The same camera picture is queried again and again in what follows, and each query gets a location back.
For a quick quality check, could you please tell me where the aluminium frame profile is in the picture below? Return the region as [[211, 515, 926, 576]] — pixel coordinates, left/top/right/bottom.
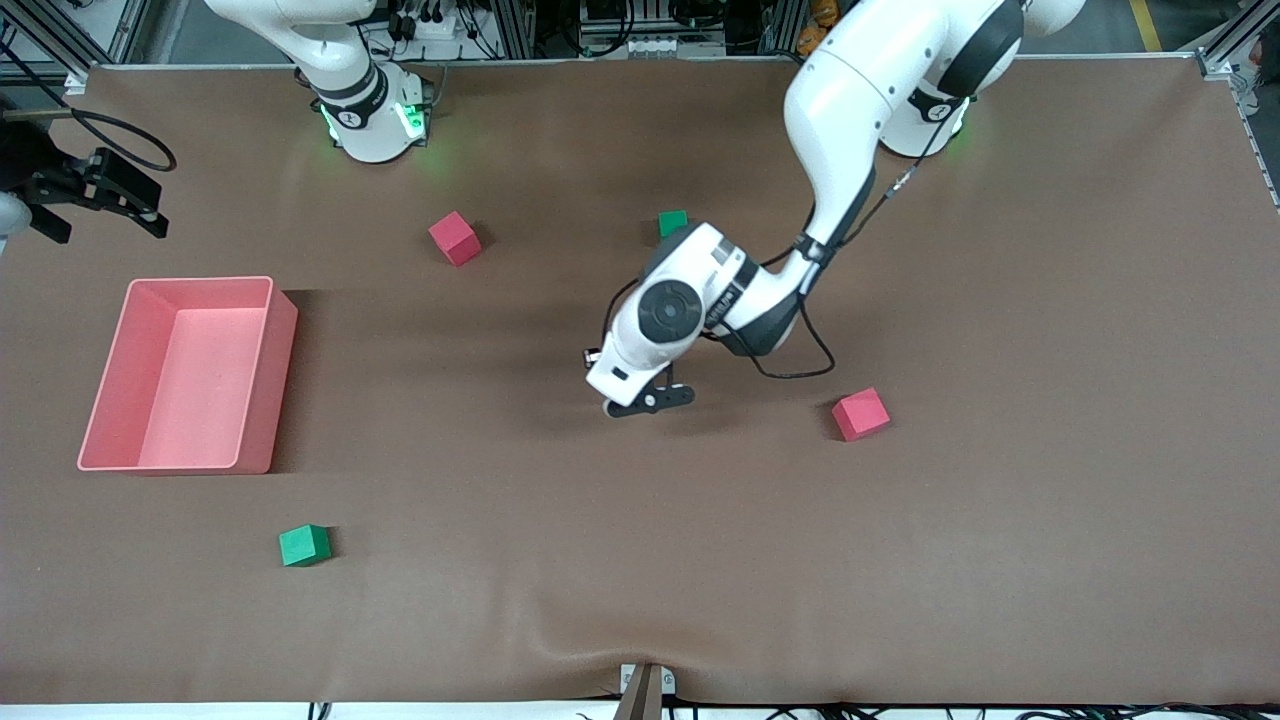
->
[[0, 0, 151, 96], [1195, 0, 1280, 81]]

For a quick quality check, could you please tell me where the pink foam cube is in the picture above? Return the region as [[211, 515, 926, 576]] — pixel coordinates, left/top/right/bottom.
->
[[831, 387, 891, 443], [428, 210, 484, 268]]

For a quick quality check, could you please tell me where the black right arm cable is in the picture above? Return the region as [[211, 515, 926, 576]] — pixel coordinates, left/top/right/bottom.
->
[[0, 40, 178, 173]]

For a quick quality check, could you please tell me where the metal table edge bracket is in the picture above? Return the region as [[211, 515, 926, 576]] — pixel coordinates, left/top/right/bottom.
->
[[614, 663, 677, 720]]

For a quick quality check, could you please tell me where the pink plastic bin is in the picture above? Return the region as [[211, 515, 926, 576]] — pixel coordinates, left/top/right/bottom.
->
[[77, 276, 299, 476]]

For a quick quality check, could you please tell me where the orange snack bags pile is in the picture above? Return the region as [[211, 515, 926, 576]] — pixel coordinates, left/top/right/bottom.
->
[[797, 0, 843, 57]]

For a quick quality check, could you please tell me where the white power strip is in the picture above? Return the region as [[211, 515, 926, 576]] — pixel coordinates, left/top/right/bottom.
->
[[385, 5, 461, 43]]

